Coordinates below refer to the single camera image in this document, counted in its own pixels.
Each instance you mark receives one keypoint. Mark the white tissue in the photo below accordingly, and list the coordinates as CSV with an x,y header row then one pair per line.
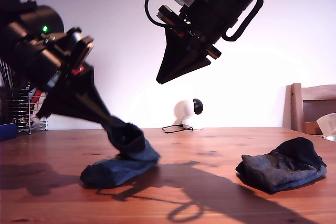
x,y
328,124

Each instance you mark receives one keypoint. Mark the white round security camera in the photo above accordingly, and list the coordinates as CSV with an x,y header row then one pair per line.
x,y
187,113

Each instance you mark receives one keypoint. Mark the patterned tissue box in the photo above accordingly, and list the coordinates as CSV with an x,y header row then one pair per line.
x,y
329,138

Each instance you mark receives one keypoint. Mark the grey sock dark cuff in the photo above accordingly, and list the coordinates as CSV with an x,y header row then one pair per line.
x,y
123,166
281,171

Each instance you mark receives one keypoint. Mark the blue box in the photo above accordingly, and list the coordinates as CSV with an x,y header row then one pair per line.
x,y
8,132

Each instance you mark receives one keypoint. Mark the wooden chair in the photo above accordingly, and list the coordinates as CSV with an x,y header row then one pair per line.
x,y
295,108

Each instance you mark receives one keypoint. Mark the round metal utensil holder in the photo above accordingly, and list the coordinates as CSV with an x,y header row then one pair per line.
x,y
18,111

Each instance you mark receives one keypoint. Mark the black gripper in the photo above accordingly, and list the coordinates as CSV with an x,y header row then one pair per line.
x,y
50,61
215,14

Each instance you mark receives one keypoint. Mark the red package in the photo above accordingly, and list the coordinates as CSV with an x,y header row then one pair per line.
x,y
35,100

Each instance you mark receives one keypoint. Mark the black chopstick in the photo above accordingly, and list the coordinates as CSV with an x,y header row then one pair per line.
x,y
10,77
3,75

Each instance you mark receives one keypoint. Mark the brown cardboard box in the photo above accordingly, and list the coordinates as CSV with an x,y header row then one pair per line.
x,y
309,128

